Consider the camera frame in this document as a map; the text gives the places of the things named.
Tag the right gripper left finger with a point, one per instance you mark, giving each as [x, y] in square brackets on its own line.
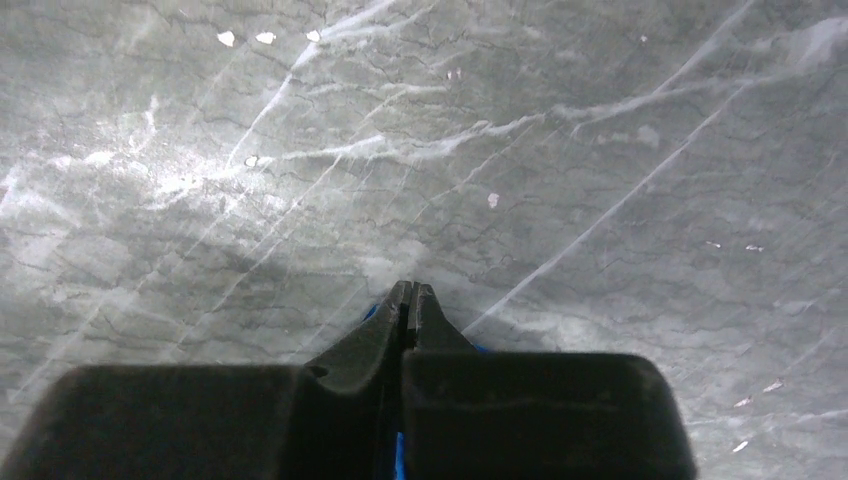
[333, 417]

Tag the blue underwear white trim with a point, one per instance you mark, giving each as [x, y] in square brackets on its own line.
[399, 468]

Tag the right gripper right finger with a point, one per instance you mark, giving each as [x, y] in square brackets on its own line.
[470, 413]

